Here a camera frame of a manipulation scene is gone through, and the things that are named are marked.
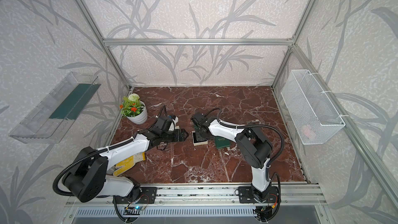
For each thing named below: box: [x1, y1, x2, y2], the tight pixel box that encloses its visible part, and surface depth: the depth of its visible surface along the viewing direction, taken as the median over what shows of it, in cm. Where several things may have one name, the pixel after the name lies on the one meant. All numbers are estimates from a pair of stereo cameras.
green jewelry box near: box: [214, 135, 231, 149], surface depth 91 cm
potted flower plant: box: [119, 92, 148, 125], surface depth 93 cm
